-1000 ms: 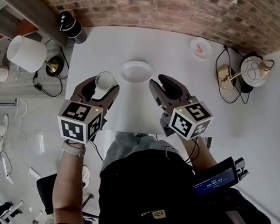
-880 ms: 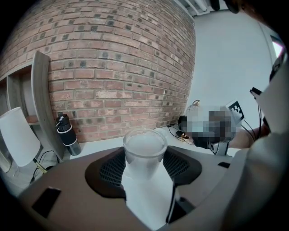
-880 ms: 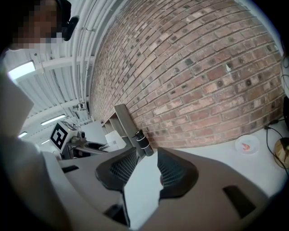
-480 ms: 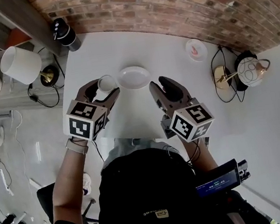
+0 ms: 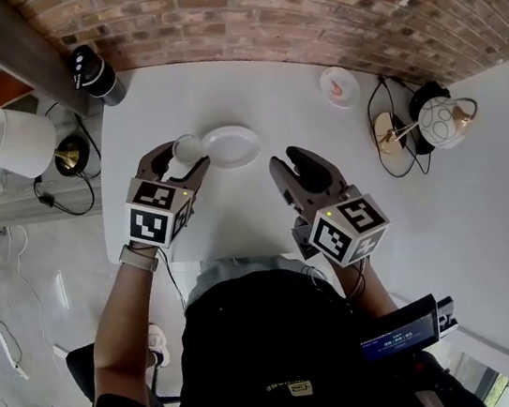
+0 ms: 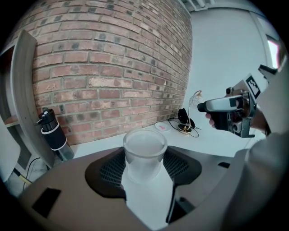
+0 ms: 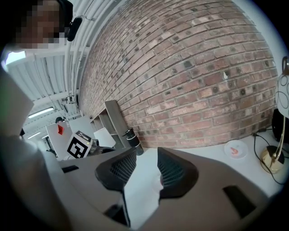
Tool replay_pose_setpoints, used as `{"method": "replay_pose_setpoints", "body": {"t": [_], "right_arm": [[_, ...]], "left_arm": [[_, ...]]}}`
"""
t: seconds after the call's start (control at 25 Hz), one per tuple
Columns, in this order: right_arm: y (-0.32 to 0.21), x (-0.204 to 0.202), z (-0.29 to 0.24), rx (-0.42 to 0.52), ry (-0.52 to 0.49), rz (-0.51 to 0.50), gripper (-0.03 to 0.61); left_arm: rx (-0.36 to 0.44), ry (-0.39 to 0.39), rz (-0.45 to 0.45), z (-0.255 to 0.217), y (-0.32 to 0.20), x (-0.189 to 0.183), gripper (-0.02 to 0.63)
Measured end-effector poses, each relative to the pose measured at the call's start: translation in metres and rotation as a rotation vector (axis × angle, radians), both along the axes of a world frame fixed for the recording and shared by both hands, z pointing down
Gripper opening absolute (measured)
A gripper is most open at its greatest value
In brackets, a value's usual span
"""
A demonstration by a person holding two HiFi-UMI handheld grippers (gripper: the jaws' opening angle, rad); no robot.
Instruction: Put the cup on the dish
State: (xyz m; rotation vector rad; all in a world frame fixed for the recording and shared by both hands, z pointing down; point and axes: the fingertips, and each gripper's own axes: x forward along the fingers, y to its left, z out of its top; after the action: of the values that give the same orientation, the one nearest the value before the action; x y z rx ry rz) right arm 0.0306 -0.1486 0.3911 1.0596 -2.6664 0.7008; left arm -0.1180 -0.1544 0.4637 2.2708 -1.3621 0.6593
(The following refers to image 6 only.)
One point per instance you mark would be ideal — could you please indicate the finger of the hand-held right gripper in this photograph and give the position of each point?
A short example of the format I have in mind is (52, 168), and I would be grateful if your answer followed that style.
(219, 104)
(221, 120)

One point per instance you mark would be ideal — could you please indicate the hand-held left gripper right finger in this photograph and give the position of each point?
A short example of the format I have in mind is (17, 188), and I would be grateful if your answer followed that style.
(203, 180)

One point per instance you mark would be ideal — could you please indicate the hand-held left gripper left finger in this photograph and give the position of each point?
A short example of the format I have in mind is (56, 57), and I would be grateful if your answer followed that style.
(79, 203)

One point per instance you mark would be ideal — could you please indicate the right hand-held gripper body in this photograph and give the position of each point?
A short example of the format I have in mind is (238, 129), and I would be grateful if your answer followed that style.
(250, 85)

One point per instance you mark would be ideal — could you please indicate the person's right forearm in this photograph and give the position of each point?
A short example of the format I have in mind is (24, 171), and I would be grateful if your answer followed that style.
(259, 121)

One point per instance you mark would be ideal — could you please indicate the person's right hand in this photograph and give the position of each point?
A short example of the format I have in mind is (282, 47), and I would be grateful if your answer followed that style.
(210, 118)

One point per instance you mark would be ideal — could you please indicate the patterned globe table lamp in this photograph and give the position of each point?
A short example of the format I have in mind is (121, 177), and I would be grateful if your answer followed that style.
(184, 129)

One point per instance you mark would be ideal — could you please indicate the black pouch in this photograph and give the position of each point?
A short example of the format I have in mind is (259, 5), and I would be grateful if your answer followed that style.
(182, 115)

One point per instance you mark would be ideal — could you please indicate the grey framed window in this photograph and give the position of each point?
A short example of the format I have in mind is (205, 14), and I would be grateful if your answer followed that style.
(272, 48)

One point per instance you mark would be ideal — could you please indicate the small white saucer pink print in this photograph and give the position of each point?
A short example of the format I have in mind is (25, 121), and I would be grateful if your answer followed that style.
(162, 127)

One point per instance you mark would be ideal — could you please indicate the black water bottle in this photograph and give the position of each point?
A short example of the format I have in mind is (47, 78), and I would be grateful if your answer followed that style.
(53, 133)

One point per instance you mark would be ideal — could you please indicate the grey wooden shelf unit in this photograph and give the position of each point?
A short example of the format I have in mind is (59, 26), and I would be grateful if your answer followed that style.
(24, 90)

